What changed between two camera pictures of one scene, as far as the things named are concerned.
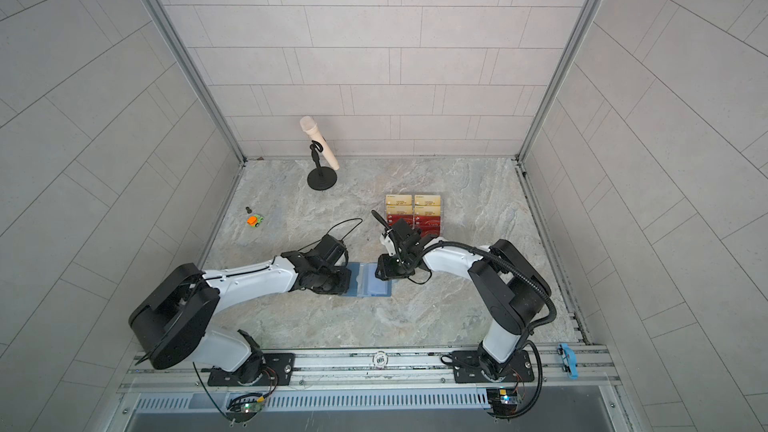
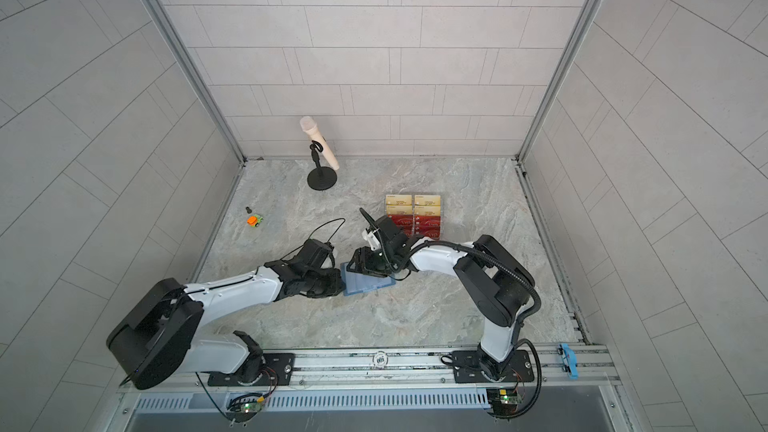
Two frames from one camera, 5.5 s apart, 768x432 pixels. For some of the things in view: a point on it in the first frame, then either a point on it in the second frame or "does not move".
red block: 428,224 does not move
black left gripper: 344,285 does not move
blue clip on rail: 572,362 does not move
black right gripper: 385,272 → 364,262
